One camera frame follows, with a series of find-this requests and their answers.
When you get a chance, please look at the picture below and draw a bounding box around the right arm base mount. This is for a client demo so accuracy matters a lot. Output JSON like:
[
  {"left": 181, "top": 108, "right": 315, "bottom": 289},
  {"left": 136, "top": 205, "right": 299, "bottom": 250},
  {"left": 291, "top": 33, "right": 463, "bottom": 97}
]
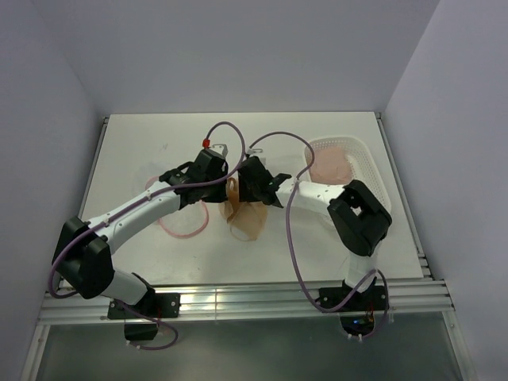
[{"left": 315, "top": 284, "right": 390, "bottom": 341}]

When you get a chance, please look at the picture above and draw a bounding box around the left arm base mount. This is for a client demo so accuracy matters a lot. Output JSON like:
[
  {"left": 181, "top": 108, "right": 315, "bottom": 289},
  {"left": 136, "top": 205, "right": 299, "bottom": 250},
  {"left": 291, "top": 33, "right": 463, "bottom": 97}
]
[{"left": 107, "top": 292, "right": 180, "bottom": 346}]

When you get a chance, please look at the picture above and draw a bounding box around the pink bra in basket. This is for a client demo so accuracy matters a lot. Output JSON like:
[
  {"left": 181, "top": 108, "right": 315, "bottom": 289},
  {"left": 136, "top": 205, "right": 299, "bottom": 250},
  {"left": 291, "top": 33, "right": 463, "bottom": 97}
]
[{"left": 310, "top": 146, "right": 352, "bottom": 185}]

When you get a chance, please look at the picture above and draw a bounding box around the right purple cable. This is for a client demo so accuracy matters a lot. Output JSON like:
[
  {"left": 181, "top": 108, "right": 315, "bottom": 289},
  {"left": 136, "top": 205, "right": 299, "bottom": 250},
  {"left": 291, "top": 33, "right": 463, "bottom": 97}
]
[{"left": 248, "top": 132, "right": 390, "bottom": 342}]

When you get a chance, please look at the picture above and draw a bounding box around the aluminium rail frame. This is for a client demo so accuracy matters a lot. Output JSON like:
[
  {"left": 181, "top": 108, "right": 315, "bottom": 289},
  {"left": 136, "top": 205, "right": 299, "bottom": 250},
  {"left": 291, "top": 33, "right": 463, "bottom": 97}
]
[{"left": 21, "top": 113, "right": 478, "bottom": 380}]

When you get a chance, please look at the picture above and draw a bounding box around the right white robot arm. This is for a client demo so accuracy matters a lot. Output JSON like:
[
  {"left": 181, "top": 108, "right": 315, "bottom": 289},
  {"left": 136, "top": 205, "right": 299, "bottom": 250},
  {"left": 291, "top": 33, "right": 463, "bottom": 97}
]
[{"left": 238, "top": 156, "right": 392, "bottom": 310}]

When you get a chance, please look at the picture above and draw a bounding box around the white mesh laundry bag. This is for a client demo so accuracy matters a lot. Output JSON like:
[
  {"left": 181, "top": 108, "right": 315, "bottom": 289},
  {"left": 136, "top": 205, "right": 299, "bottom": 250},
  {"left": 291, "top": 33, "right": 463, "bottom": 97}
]
[{"left": 132, "top": 159, "right": 210, "bottom": 239}]

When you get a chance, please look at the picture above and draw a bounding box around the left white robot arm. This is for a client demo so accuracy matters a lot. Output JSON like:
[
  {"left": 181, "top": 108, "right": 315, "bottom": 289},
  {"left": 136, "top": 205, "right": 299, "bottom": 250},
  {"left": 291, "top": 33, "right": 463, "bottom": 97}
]
[{"left": 50, "top": 147, "right": 228, "bottom": 317}]

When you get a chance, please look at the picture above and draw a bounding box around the beige bra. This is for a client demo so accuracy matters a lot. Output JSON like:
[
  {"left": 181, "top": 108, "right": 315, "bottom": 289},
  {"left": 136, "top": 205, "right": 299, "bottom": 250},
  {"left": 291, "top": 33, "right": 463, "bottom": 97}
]
[{"left": 219, "top": 177, "right": 267, "bottom": 241}]

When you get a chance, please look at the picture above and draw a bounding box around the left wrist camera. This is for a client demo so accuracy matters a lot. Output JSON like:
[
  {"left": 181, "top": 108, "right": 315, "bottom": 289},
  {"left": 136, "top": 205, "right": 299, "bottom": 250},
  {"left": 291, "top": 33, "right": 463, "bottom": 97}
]
[{"left": 210, "top": 144, "right": 229, "bottom": 157}]

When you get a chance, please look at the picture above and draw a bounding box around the white perforated plastic basket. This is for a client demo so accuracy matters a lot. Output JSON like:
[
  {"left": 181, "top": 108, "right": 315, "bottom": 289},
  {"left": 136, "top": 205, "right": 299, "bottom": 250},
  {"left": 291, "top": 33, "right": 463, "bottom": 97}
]
[{"left": 305, "top": 136, "right": 391, "bottom": 213}]

